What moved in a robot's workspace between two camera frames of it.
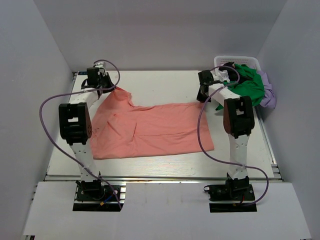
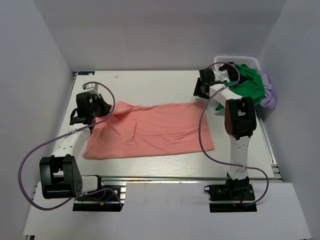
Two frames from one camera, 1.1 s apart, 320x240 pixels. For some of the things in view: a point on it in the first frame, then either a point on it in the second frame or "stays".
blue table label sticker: x=83 y=73 stays
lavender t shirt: x=269 y=99 stays
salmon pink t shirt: x=121 y=130 stays
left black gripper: x=106 y=76 → x=106 y=107
